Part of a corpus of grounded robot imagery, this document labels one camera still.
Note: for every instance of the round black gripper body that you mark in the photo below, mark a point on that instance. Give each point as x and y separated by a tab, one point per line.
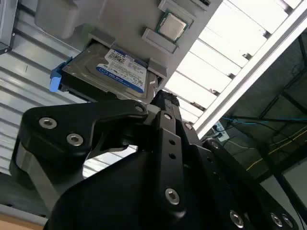
115	198

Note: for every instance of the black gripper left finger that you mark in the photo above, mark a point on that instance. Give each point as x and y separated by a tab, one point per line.
60	124

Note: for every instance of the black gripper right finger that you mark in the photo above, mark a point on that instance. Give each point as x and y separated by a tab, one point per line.
206	172

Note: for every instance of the hard disk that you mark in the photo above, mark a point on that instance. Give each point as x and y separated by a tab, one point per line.
96	69

